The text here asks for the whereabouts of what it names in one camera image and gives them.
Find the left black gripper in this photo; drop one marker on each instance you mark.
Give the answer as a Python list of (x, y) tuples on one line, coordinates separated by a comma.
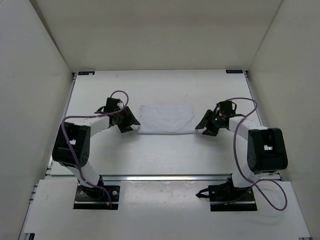
[(131, 117)]

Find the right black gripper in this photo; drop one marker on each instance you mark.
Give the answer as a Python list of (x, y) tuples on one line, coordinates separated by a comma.
[(205, 120)]

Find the white skirt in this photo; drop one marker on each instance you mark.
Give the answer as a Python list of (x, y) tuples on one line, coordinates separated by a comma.
[(166, 120)]

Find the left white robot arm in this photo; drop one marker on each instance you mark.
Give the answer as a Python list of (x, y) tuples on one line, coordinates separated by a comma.
[(72, 145)]

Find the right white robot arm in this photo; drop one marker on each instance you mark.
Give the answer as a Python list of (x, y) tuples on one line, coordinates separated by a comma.
[(266, 152)]

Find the left blue corner label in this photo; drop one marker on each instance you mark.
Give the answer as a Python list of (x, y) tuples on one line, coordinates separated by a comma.
[(86, 73)]

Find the blue corner label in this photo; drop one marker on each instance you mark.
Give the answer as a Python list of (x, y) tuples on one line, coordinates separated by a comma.
[(234, 71), (86, 73)]

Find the right blue corner label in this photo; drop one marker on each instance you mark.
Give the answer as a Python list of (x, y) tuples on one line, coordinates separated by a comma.
[(234, 71)]

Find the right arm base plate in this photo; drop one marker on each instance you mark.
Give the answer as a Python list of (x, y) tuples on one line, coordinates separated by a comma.
[(227, 198)]

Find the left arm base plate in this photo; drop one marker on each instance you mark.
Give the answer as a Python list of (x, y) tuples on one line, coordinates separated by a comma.
[(96, 199)]

